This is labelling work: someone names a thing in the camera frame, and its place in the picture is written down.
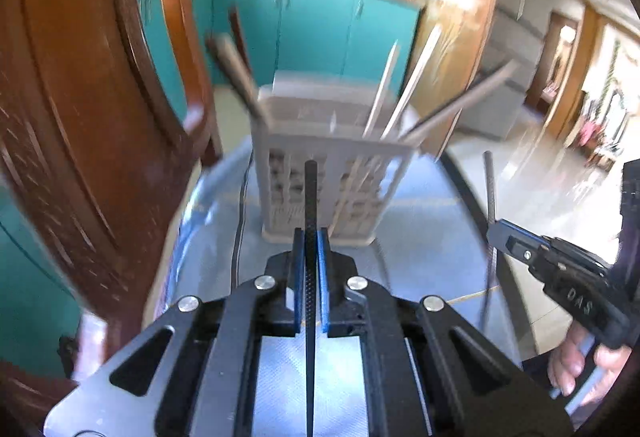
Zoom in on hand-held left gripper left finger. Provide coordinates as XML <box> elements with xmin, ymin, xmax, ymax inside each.
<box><xmin>44</xmin><ymin>227</ymin><xmax>307</xmax><ymax>437</ymax></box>

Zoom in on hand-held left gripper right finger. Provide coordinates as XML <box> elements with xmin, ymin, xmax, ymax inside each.
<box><xmin>318</xmin><ymin>227</ymin><xmax>574</xmax><ymax>437</ymax></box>

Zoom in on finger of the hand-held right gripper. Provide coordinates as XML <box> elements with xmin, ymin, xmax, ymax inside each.
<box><xmin>488</xmin><ymin>218</ymin><xmax>549</xmax><ymax>246</ymax></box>
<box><xmin>505</xmin><ymin>235</ymin><xmax>551</xmax><ymax>269</ymax></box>

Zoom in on dark grey chopstick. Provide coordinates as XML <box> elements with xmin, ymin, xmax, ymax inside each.
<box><xmin>480</xmin><ymin>151</ymin><xmax>501</xmax><ymax>333</ymax></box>

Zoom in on black chopstick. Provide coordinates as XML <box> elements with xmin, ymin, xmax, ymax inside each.
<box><xmin>303</xmin><ymin>160</ymin><xmax>321</xmax><ymax>437</ymax></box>

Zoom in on white plastic utensil holder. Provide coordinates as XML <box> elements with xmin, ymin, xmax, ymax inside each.
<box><xmin>250</xmin><ymin>71</ymin><xmax>417</xmax><ymax>246</ymax></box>

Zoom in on person's right hand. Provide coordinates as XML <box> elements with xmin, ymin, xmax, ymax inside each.
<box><xmin>547</xmin><ymin>322</ymin><xmax>634</xmax><ymax>395</ymax></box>

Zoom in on blue plaid tablecloth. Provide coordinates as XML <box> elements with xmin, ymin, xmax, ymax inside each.
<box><xmin>142</xmin><ymin>137</ymin><xmax>523</xmax><ymax>437</ymax></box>

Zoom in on grey brown chopstick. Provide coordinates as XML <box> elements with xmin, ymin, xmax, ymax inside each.
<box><xmin>400</xmin><ymin>60</ymin><xmax>518</xmax><ymax>143</ymax></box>

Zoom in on grey refrigerator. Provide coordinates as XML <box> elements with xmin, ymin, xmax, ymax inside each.
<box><xmin>477</xmin><ymin>0</ymin><xmax>556</xmax><ymax>140</ymax></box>

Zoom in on teal kitchen base cabinet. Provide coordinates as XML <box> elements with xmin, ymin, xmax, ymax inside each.
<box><xmin>135</xmin><ymin>0</ymin><xmax>423</xmax><ymax>88</ymax></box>

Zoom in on teal tall cabinet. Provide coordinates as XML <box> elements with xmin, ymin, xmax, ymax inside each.
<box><xmin>0</xmin><ymin>182</ymin><xmax>83</xmax><ymax>365</ymax></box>

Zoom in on carved brown wooden chair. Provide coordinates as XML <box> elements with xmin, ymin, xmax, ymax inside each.
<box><xmin>0</xmin><ymin>0</ymin><xmax>224</xmax><ymax>423</ymax></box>

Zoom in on wooden door frame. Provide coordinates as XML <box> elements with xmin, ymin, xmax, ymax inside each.
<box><xmin>525</xmin><ymin>2</ymin><xmax>606</xmax><ymax>140</ymax></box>

